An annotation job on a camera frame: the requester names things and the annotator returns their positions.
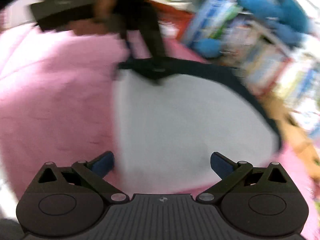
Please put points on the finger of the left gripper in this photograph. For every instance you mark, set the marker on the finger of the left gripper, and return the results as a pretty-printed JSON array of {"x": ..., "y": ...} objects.
[
  {"x": 154, "y": 42},
  {"x": 131, "y": 55}
]

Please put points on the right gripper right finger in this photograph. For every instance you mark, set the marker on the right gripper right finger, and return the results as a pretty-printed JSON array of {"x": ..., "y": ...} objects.
[{"x": 242, "y": 177}]

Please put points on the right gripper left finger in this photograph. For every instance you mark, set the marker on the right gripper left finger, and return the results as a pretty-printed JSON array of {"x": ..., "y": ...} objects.
[{"x": 83, "y": 176}]

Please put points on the navy white zip jacket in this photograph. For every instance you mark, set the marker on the navy white zip jacket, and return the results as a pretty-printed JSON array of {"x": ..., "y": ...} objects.
[{"x": 171, "y": 115}]

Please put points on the person's left hand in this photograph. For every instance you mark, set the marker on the person's left hand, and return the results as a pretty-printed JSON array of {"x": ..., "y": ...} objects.
[{"x": 95, "y": 26}]

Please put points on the red plastic crate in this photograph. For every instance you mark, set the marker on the red plastic crate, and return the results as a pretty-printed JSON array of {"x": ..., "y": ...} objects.
[{"x": 179, "y": 19}]

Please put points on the blue plush ball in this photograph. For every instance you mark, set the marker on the blue plush ball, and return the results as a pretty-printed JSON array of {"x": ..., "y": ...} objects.
[{"x": 208, "y": 48}]

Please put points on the pink bunny print towel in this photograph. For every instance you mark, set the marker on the pink bunny print towel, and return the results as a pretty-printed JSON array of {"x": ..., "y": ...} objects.
[{"x": 57, "y": 106}]

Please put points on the wooden drawer organizer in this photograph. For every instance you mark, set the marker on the wooden drawer organizer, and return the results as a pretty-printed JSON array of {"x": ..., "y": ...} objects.
[{"x": 294, "y": 135}]

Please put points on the row of upright books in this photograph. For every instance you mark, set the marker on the row of upright books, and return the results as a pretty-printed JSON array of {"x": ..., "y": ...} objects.
[{"x": 249, "y": 48}]

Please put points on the blue plush toy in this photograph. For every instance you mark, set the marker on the blue plush toy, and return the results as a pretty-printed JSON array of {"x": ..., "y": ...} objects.
[{"x": 286, "y": 18}]

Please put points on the row of slanted books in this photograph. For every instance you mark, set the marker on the row of slanted books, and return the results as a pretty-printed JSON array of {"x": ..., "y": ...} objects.
[{"x": 297, "y": 88}]

